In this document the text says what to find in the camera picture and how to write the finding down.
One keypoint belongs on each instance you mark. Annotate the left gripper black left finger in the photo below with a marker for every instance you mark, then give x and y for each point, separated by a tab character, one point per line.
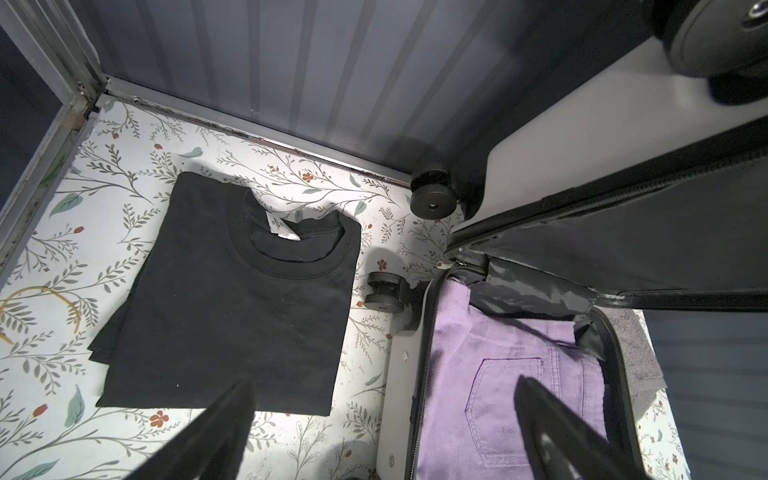
212	445

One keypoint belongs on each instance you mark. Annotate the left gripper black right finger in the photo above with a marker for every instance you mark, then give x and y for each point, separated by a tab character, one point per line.
560	445

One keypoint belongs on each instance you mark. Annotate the purple jeans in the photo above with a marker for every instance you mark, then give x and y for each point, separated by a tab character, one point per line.
470	428

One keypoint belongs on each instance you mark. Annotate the black t-shirt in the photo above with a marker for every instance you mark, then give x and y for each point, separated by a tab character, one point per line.
221	298

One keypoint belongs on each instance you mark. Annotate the grey folded towel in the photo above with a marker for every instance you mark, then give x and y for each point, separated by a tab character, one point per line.
643	371

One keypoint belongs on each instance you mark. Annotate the white hard-shell suitcase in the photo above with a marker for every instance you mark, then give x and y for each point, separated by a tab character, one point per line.
645	188

